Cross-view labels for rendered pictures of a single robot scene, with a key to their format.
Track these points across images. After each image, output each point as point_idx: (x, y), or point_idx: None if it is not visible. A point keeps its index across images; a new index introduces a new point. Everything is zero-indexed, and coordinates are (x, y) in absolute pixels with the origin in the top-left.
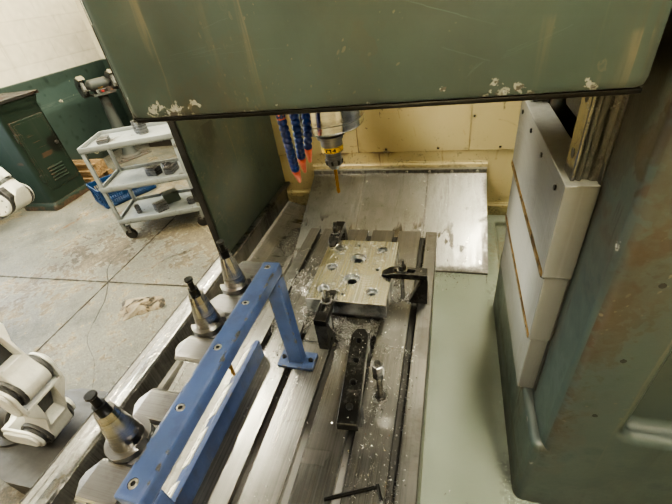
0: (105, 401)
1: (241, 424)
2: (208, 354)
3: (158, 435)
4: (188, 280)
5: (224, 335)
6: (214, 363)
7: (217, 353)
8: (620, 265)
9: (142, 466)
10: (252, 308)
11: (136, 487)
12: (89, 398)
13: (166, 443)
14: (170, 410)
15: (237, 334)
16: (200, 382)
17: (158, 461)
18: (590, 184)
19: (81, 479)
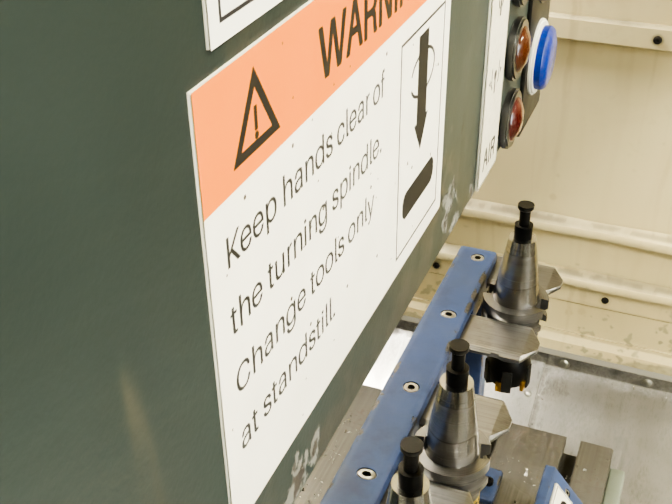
0: (515, 225)
1: None
2: (426, 376)
3: (467, 290)
4: (456, 340)
5: (402, 405)
6: (409, 360)
7: (408, 375)
8: None
9: (473, 267)
10: (346, 455)
11: (470, 254)
12: (523, 201)
13: (450, 281)
14: (462, 312)
15: (374, 404)
16: (426, 338)
17: (453, 269)
18: None
19: (560, 280)
